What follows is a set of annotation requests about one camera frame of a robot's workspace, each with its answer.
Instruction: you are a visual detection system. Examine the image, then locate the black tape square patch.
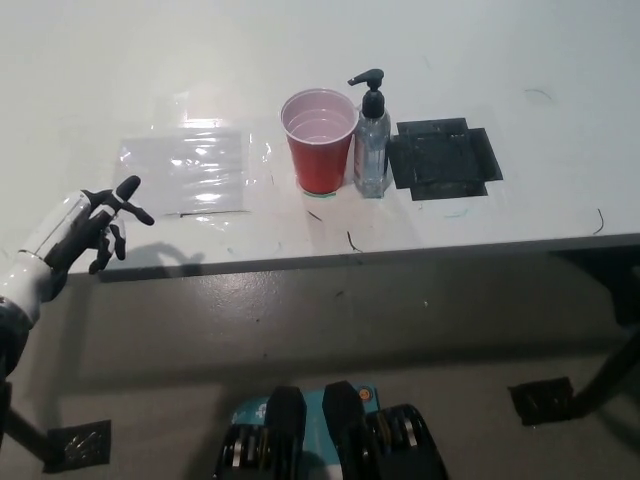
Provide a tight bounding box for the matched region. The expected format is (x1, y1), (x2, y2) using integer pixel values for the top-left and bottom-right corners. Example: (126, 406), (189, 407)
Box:
(387, 117), (505, 203)

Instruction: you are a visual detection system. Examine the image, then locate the clear soap bottle black pump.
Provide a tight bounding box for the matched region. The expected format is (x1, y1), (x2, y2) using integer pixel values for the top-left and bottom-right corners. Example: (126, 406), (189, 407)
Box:
(348, 68), (393, 199)

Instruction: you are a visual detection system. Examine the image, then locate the clear plastic sheet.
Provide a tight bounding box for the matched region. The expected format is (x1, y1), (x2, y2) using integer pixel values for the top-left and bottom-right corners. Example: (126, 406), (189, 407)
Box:
(113, 127), (253, 218)

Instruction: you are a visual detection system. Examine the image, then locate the red plastic cup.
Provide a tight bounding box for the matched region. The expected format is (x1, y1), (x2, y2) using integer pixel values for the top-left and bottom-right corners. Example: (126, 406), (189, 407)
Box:
(280, 88), (360, 195)

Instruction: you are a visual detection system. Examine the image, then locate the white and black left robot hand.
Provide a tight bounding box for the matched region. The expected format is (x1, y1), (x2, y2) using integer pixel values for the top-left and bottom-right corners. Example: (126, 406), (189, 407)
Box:
(18, 174), (155, 275)

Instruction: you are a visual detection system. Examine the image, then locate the black and teal robot body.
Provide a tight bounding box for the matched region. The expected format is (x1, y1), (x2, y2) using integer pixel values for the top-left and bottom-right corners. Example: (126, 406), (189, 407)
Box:
(212, 380), (449, 480)

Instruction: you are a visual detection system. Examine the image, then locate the thin black table leg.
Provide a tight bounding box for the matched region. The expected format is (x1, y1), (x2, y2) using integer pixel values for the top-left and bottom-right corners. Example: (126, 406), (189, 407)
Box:
(0, 399), (59, 464)

